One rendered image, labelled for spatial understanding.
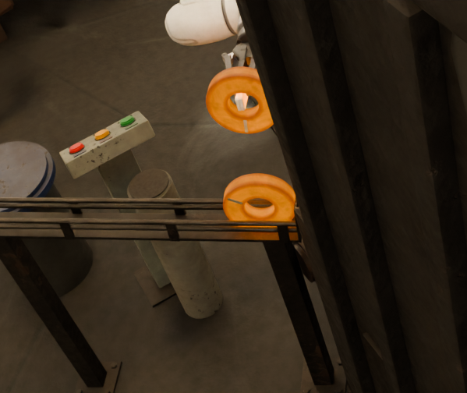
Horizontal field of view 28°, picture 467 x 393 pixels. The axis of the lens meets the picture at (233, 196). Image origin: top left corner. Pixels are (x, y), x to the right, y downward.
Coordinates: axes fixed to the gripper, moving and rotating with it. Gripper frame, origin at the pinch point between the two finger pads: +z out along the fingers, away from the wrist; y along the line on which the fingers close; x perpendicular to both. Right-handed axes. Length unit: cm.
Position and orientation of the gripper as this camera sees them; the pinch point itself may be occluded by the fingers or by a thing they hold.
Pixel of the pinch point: (242, 93)
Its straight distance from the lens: 197.0
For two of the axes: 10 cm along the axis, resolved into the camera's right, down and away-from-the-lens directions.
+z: -1.5, 7.1, -6.9
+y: -9.6, 0.7, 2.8
